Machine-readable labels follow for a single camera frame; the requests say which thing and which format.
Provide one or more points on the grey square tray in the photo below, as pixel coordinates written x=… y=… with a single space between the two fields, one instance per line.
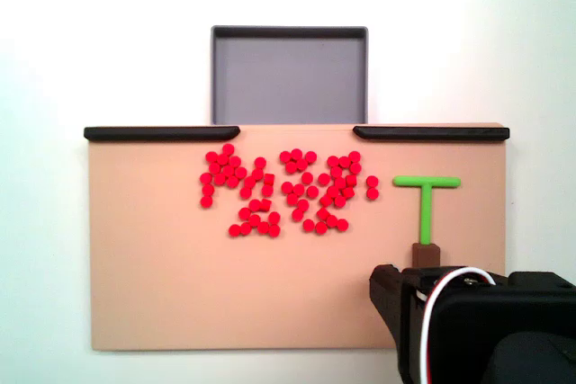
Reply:
x=288 y=83

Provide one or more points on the beige flat board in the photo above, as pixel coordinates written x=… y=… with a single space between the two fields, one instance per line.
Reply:
x=157 y=267

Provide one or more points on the red plastic disc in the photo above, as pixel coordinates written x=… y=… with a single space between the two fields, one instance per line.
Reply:
x=352 y=180
x=285 y=157
x=273 y=231
x=292 y=199
x=344 y=161
x=286 y=187
x=325 y=201
x=372 y=193
x=208 y=189
x=205 y=178
x=354 y=156
x=259 y=162
x=291 y=167
x=264 y=204
x=206 y=201
x=308 y=225
x=331 y=221
x=249 y=182
x=332 y=191
x=310 y=157
x=223 y=159
x=301 y=163
x=298 y=189
x=333 y=161
x=269 y=178
x=302 y=205
x=245 y=193
x=235 y=161
x=255 y=204
x=240 y=172
x=263 y=227
x=323 y=213
x=245 y=228
x=274 y=217
x=296 y=154
x=340 y=201
x=371 y=182
x=214 y=168
x=234 y=230
x=342 y=224
x=256 y=173
x=355 y=168
x=297 y=215
x=311 y=191
x=336 y=172
x=339 y=182
x=320 y=227
x=228 y=149
x=211 y=157
x=268 y=188
x=254 y=220
x=229 y=171
x=219 y=178
x=347 y=191
x=244 y=212
x=232 y=182
x=307 y=177
x=324 y=178

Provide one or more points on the black rail strip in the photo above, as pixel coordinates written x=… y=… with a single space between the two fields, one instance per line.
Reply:
x=157 y=134
x=432 y=134

